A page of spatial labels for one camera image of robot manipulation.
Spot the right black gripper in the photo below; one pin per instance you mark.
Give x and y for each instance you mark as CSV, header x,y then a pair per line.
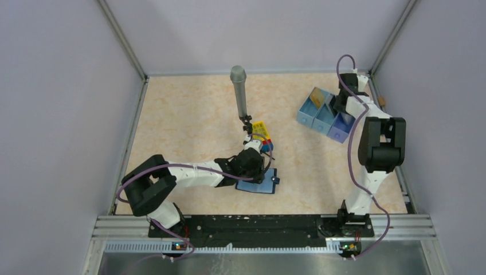
x,y
338,108

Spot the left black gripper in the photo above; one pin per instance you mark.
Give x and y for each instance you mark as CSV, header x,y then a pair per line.
x,y
258,175

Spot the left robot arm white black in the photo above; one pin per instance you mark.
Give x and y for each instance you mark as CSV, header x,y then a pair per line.
x,y
147,187

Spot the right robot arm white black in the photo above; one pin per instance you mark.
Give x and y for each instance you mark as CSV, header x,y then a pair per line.
x,y
380,150

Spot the black credit card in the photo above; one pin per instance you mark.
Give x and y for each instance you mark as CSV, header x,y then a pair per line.
x,y
331,110

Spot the gold credit card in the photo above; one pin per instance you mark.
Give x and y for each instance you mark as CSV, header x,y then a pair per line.
x,y
317,97

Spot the yellow red blue toy block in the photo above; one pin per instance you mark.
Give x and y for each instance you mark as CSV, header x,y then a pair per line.
x,y
260,128

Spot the small wooden knob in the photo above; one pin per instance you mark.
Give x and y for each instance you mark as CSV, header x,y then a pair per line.
x,y
381,101

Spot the purple drawer right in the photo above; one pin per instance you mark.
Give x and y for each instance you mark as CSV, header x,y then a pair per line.
x,y
341,127

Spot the black tripod stand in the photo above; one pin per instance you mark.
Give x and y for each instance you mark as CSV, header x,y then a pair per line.
x,y
247,127

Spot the light blue drawer middle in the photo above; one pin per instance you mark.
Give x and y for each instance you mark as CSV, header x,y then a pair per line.
x,y
323,121

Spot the light blue drawer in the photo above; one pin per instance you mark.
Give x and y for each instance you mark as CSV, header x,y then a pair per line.
x,y
307,111
323,121

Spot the light blue drawer left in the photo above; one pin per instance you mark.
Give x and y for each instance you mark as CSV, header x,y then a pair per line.
x,y
307,111

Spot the grey microphone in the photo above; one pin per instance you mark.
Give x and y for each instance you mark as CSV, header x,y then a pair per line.
x,y
238,78

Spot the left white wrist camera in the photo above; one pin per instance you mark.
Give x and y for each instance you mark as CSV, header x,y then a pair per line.
x,y
253,144

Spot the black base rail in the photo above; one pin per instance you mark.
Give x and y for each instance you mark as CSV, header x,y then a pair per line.
x,y
268,231

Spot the white cable duct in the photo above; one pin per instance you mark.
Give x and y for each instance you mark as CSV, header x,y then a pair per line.
x,y
169,247

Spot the aluminium frame front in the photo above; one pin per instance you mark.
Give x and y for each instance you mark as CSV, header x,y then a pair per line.
x,y
410,247

